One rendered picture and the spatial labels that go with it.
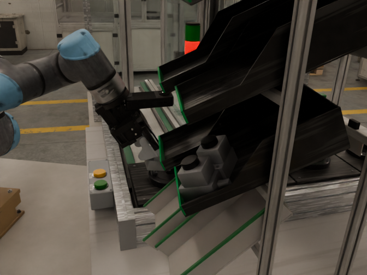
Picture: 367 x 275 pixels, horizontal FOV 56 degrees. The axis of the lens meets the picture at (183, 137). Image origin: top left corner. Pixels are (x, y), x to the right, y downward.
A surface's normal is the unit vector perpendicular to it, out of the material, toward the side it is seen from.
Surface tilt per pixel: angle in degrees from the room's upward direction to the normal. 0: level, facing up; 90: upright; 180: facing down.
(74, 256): 0
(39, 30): 90
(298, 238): 0
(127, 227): 90
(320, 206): 90
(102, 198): 90
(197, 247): 45
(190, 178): 101
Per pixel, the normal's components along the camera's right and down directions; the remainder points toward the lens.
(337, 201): 0.26, 0.40
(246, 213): -0.69, -0.63
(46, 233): 0.02, -0.91
